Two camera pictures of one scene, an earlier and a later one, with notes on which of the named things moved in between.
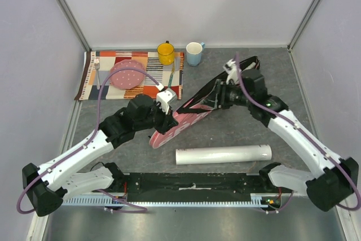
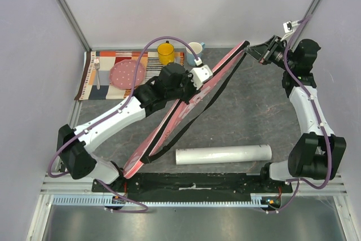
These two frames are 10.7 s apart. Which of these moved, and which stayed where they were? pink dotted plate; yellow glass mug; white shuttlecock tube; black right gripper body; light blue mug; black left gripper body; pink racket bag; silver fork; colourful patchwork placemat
Moved: black left gripper body; pink racket bag; black right gripper body
Stayed: colourful patchwork placemat; yellow glass mug; white shuttlecock tube; light blue mug; silver fork; pink dotted plate
